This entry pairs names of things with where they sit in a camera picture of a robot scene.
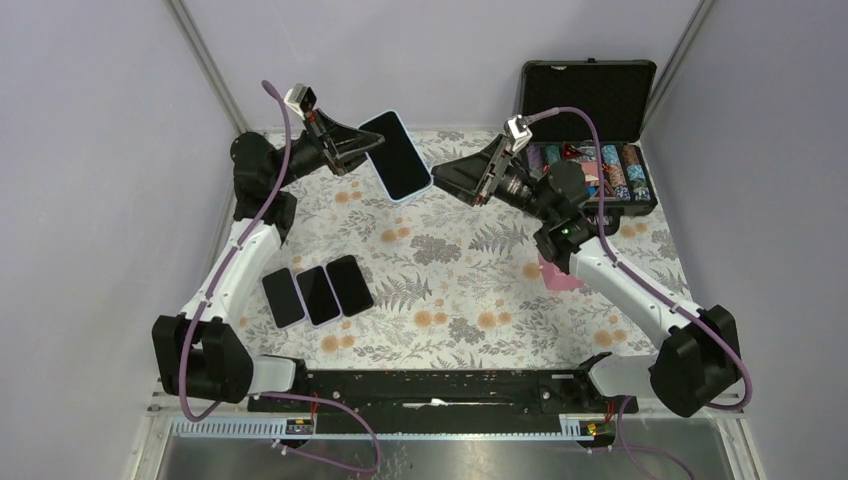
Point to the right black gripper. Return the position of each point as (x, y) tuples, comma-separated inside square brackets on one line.
[(466, 176)]

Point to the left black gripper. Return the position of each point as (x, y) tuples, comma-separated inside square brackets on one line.
[(347, 145)]

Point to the light blue phone case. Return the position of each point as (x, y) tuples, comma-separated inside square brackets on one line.
[(404, 197)]

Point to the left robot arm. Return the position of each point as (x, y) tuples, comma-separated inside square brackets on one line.
[(198, 353)]

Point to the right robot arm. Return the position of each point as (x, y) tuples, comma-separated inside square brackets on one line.
[(697, 363)]

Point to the phone in black case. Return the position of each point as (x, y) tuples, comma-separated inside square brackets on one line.
[(349, 285)]

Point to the phone in lilac case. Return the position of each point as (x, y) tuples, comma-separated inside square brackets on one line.
[(318, 295)]

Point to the phone in purple case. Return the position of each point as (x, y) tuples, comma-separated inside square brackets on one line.
[(284, 299)]

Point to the black poker chip case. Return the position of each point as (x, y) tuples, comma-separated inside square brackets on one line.
[(614, 94)]

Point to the floral tablecloth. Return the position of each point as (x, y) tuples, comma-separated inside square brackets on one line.
[(454, 287)]

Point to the playing cards deck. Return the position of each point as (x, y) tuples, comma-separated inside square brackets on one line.
[(592, 176)]

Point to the pink box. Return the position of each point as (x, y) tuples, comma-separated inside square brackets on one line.
[(555, 279)]

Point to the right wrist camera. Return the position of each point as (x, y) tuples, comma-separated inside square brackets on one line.
[(518, 134)]

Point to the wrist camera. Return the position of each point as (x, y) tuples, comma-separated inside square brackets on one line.
[(301, 100), (518, 134)]

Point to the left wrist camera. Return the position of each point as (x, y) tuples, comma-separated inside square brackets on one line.
[(301, 100)]

